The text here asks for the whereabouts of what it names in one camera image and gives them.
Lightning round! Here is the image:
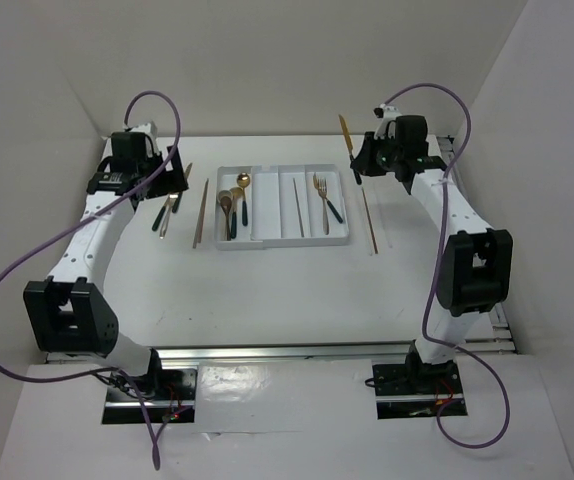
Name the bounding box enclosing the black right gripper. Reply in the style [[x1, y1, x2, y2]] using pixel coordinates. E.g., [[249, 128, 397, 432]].
[[351, 131, 404, 177]]

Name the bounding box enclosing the gold knife green handle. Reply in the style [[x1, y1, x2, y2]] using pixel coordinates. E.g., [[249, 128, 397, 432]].
[[171, 162, 193, 214], [338, 114, 363, 186]]

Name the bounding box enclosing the gold fork green handle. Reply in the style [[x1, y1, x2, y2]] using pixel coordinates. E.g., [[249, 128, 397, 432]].
[[313, 174, 344, 224], [152, 193, 178, 232]]

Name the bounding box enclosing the gold spoon green handle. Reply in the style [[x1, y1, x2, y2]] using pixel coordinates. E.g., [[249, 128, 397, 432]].
[[230, 186, 243, 239], [236, 172, 251, 226]]

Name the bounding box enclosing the metal chopstick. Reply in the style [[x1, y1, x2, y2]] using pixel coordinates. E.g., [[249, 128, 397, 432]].
[[292, 177, 305, 238]]

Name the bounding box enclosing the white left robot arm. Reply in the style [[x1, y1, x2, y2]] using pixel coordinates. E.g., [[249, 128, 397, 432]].
[[23, 122, 188, 399]]

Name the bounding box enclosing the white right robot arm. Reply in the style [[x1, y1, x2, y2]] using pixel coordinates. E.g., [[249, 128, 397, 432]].
[[350, 106, 513, 394]]

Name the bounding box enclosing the brown chopstick pair left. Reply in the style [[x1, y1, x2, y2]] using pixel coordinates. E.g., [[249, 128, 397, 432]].
[[192, 180, 209, 249]]

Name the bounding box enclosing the brown chopstick right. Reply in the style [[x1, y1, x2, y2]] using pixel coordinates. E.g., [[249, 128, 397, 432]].
[[361, 186, 379, 255]]

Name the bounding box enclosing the white cutlery tray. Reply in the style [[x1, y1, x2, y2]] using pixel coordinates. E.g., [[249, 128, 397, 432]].
[[214, 164, 350, 251]]

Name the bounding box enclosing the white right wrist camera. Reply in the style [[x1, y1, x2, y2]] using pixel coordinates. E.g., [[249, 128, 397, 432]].
[[374, 104, 401, 140]]

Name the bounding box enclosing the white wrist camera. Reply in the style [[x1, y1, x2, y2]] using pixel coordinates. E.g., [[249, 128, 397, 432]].
[[374, 104, 401, 140], [126, 121, 159, 154]]

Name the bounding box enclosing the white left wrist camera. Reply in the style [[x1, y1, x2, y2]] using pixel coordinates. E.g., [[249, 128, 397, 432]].
[[126, 121, 159, 154]]

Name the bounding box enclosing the aluminium rail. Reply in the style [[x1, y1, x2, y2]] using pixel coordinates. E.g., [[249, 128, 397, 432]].
[[46, 338, 517, 364]]

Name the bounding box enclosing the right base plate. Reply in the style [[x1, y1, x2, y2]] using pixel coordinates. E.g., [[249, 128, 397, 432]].
[[364, 362, 468, 420]]

